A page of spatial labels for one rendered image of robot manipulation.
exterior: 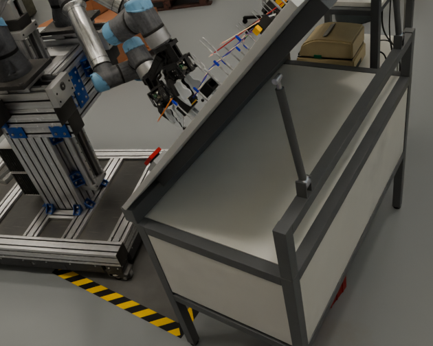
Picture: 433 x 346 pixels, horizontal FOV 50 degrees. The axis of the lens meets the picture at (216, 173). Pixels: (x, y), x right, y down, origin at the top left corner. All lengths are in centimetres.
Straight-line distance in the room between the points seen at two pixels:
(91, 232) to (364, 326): 144
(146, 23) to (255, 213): 68
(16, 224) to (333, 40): 200
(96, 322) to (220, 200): 112
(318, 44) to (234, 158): 88
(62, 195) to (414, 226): 188
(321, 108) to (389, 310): 94
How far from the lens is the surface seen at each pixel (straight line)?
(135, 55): 171
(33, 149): 256
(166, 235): 156
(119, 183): 283
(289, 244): 124
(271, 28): 85
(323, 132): 185
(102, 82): 178
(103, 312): 251
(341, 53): 241
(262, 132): 189
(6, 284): 294
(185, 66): 149
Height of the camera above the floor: 190
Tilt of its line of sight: 39 degrees down
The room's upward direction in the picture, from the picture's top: 15 degrees counter-clockwise
